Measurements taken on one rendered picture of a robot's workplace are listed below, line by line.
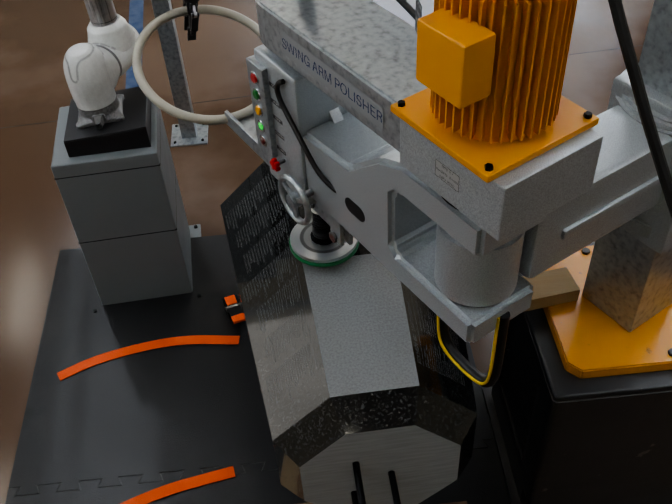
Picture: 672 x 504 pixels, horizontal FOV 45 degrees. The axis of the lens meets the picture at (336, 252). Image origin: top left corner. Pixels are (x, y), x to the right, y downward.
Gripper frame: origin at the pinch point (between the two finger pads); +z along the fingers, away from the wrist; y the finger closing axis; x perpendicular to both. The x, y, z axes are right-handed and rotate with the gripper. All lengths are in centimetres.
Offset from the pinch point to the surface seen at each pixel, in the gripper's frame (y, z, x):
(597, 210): 135, -82, 57
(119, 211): 31, 66, -35
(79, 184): 23, 53, -48
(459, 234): 136, -89, 19
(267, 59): 69, -67, 1
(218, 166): -24, 140, 24
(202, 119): 45.6, -10.6, -8.0
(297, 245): 94, -6, 9
